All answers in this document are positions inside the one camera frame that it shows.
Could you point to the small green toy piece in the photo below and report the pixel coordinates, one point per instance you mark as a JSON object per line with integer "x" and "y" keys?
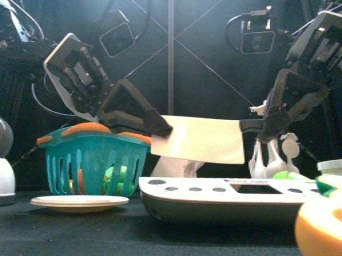
{"x": 288, "y": 175}

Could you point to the grey metal frame pole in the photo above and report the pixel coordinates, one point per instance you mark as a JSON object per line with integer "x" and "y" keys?
{"x": 172, "y": 56}

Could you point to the orange toy fruit half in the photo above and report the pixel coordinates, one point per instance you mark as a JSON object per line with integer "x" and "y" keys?
{"x": 321, "y": 230}

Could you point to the white lidded container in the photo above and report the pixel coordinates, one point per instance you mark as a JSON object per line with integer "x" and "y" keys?
{"x": 332, "y": 167}

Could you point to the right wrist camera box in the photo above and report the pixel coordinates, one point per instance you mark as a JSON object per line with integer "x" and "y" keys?
{"x": 257, "y": 37}

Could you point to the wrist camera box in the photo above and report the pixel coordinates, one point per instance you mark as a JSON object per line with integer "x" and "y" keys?
{"x": 257, "y": 37}
{"x": 117, "y": 38}

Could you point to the orange toy in basket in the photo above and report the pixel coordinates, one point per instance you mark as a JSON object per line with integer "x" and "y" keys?
{"x": 81, "y": 181}

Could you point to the grey white rounded toy appliance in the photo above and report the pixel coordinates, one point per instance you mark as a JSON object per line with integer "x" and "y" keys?
{"x": 6, "y": 166}

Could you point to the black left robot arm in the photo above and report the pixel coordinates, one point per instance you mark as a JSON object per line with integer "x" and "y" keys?
{"x": 18, "y": 56}

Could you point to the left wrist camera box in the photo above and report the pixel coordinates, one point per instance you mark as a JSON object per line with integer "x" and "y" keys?
{"x": 117, "y": 38}

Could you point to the green toy in basket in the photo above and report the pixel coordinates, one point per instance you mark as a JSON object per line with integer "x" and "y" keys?
{"x": 120, "y": 180}

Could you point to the white plastic stand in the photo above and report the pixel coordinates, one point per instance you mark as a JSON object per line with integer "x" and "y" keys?
{"x": 176, "y": 167}

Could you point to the green toy fruit piece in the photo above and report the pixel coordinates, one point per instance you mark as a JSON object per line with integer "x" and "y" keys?
{"x": 331, "y": 186}

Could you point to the cream round plate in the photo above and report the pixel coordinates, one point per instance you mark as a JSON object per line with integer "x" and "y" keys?
{"x": 81, "y": 202}

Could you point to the white spoon utensils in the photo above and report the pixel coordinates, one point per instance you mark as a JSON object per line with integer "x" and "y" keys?
{"x": 279, "y": 160}

